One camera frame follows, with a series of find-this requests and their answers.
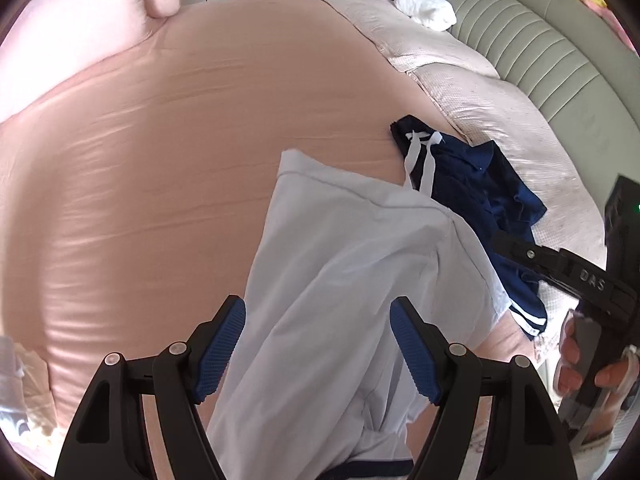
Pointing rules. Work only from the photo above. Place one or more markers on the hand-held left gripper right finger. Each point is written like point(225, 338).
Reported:
point(412, 350)

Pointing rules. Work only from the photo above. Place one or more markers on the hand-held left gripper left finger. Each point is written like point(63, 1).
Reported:
point(221, 350)

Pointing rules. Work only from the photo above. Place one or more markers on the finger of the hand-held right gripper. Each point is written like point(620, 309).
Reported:
point(525, 250)

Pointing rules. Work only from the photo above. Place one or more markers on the white shirt navy trim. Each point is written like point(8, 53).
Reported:
point(340, 310)

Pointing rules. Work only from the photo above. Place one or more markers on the person's right hand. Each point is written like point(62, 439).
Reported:
point(567, 375)

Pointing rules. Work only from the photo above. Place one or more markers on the navy shorts white stripes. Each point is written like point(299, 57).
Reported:
point(480, 190)

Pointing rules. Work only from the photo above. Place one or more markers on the cream folded garment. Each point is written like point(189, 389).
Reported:
point(37, 395)

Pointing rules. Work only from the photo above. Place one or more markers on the pink bed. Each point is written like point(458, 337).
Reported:
point(150, 170)

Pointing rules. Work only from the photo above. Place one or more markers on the grey-green padded headboard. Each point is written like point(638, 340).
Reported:
point(550, 45)

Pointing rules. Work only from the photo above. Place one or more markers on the pink plush toy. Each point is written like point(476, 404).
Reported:
point(607, 15)

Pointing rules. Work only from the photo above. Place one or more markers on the white plush toy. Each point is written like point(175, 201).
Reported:
point(425, 7)

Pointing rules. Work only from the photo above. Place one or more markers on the pink rolled duvet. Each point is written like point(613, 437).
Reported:
point(75, 25)

